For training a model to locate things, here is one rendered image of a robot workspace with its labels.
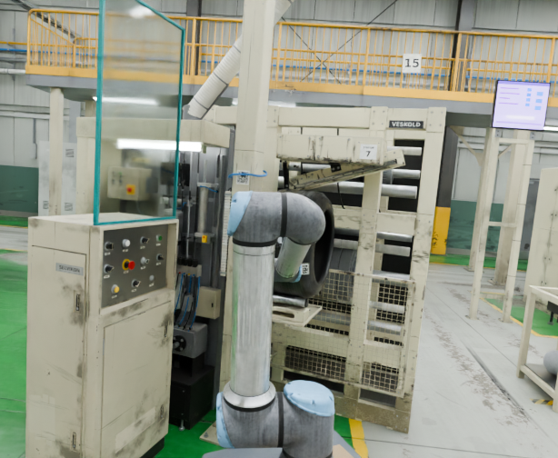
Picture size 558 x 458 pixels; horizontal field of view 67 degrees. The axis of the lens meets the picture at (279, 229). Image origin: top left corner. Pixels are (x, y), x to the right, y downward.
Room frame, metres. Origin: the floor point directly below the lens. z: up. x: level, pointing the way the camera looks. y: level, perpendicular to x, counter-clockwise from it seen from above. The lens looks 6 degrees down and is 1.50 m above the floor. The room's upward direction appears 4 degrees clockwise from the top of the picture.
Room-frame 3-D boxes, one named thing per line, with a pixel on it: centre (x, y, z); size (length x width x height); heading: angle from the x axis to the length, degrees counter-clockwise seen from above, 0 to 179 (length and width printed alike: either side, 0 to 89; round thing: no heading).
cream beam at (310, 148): (2.52, -0.27, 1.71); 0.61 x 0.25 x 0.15; 70
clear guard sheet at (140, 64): (1.94, 0.64, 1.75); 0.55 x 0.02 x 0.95; 160
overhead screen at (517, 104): (5.07, -2.69, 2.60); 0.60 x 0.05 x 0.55; 86
